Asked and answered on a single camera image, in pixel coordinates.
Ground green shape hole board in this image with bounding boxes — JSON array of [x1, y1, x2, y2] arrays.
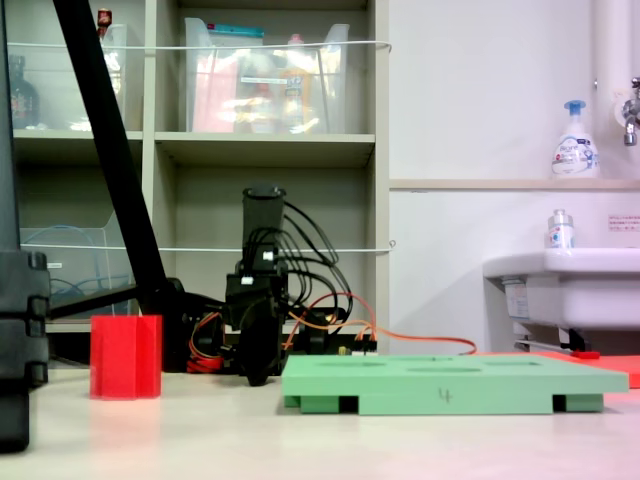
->
[[280, 353, 630, 416]]

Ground small orange flat block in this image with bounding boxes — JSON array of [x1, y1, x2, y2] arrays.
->
[[597, 354, 640, 390]]

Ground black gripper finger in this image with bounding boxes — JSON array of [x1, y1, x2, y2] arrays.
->
[[238, 319, 286, 387]]

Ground thin orange wire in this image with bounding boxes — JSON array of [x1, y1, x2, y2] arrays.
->
[[282, 292, 477, 357]]

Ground metal faucet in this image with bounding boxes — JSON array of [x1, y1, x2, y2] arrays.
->
[[613, 77, 640, 147]]

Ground white cord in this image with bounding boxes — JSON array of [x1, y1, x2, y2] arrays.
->
[[7, 40, 394, 54], [19, 240, 397, 254]]

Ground red cross columnar block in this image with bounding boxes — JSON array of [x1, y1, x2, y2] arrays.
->
[[89, 314, 164, 400]]

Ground long black cable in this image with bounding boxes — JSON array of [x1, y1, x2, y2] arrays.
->
[[294, 257, 354, 321]]

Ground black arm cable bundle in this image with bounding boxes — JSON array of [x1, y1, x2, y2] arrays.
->
[[244, 227, 281, 262]]

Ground dark glass bottle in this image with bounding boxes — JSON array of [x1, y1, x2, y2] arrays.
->
[[7, 54, 41, 130]]

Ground white sink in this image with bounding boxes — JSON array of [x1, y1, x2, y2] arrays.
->
[[482, 247, 640, 351]]

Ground beige shelf unit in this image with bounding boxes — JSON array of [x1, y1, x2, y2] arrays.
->
[[0, 0, 392, 371]]

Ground white sink sticker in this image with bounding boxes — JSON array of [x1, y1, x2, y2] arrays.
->
[[504, 282, 530, 321]]

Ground black tripod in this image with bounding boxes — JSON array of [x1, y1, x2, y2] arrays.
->
[[47, 0, 224, 374]]

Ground pink package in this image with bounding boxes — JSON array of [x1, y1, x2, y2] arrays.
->
[[192, 54, 237, 134]]

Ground orange bottle with pink cap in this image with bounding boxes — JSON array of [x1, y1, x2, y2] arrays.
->
[[278, 33, 315, 134]]

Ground small clear bottle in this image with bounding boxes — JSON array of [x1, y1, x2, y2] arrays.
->
[[546, 208, 575, 250]]

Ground large orange flat block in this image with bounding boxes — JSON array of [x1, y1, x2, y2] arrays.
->
[[474, 351, 575, 358]]

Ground large clear plastic bin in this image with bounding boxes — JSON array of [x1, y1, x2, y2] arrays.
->
[[183, 17, 351, 135]]

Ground black table clamp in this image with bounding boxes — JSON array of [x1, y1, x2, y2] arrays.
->
[[298, 305, 347, 357]]

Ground teal topped package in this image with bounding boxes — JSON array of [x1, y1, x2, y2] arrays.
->
[[207, 22, 265, 47]]

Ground clear file tray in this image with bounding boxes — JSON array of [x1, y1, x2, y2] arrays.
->
[[19, 209, 137, 324]]

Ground blue cable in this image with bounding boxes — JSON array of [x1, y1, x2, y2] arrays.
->
[[22, 224, 132, 301]]

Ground black gripper cable loops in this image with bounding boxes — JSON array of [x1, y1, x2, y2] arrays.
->
[[279, 199, 340, 266]]

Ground circuit board with wires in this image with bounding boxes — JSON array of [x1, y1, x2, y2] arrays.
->
[[338, 343, 379, 359]]

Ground small clear plastic bin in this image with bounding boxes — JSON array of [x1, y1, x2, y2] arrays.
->
[[7, 22, 132, 132]]

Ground white soap pump bottle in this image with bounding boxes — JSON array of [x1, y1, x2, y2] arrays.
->
[[551, 99, 601, 180]]

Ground black notched tripod leg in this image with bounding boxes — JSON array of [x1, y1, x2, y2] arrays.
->
[[0, 0, 51, 454]]

